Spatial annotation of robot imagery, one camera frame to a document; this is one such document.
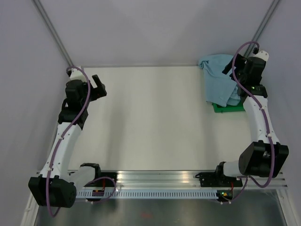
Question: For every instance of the white slotted cable duct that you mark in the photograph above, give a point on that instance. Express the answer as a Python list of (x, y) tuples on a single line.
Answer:
[(147, 194)]

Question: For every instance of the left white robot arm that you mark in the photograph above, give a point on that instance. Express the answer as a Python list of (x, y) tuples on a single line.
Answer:
[(55, 186)]

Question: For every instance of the green plastic tray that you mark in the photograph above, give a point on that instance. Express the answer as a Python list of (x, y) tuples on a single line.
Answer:
[(228, 108)]

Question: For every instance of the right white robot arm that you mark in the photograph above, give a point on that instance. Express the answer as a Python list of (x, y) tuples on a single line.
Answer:
[(265, 156)]

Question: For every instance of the left aluminium frame post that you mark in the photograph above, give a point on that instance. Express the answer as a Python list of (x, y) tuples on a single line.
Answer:
[(54, 34)]

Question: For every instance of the light blue trousers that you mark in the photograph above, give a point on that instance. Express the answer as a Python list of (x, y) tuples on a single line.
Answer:
[(220, 89)]

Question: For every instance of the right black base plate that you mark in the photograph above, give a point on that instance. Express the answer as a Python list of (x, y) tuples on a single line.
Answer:
[(212, 179)]

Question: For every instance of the aluminium mounting rail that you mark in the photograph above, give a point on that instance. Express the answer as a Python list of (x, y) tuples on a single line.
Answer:
[(149, 179)]

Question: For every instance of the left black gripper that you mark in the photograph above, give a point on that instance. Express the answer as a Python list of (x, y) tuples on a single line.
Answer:
[(99, 92)]

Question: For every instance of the aluminium frame post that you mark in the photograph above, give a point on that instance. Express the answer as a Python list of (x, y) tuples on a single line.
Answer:
[(54, 34), (266, 19)]

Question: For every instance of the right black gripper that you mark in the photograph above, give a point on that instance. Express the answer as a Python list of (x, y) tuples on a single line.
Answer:
[(239, 63)]

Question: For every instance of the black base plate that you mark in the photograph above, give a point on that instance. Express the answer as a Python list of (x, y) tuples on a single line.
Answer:
[(212, 179), (105, 179)]

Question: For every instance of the right aluminium frame post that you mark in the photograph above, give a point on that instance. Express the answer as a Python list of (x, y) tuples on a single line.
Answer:
[(266, 19)]

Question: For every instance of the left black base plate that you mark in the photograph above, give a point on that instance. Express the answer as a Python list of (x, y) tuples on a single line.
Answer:
[(105, 179)]

